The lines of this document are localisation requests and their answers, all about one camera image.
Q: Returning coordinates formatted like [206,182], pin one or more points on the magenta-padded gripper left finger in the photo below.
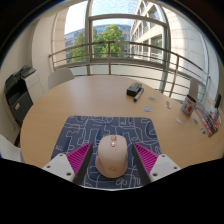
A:
[60,165]

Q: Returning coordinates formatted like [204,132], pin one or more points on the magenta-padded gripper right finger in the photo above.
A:
[164,165]

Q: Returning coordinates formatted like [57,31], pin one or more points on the beige computer mouse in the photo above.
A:
[111,156]

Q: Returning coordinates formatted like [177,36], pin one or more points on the dark blue patterned mouse pad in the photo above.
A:
[83,130]

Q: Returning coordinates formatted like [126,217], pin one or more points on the red magazine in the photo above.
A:
[206,121]

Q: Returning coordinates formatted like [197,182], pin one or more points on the blue marker pen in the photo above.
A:
[138,95]

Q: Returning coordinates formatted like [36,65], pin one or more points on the black and white office printer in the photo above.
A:
[20,96]

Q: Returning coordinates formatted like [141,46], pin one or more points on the black whiteboard eraser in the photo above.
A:
[134,89]

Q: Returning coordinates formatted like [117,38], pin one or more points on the black bottle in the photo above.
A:
[217,100]

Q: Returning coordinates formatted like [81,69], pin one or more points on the metal balcony railing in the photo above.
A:
[110,43]

